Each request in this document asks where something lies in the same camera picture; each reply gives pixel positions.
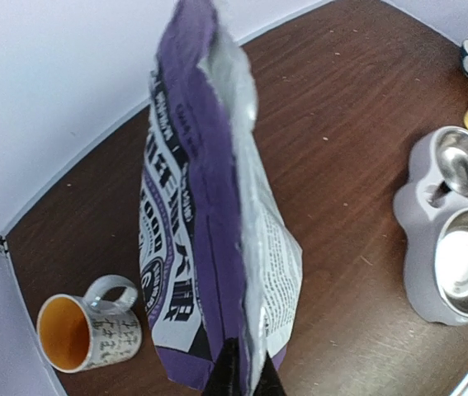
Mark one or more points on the patterned mug orange inside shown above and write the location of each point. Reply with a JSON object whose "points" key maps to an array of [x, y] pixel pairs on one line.
{"points": [[78, 333]]}

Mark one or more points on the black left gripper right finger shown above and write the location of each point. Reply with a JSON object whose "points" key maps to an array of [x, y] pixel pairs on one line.
{"points": [[269, 383]]}

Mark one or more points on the purple pet food bag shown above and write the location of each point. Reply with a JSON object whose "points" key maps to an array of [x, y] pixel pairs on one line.
{"points": [[218, 267]]}

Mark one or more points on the grey double bowl feeder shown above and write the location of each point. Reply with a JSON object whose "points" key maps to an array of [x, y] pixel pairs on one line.
{"points": [[422, 206]]}

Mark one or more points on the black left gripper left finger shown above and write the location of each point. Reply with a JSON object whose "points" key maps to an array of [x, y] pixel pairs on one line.
{"points": [[224, 378]]}

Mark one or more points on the steel bowl far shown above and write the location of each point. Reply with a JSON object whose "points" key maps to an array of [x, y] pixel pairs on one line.
{"points": [[451, 154]]}

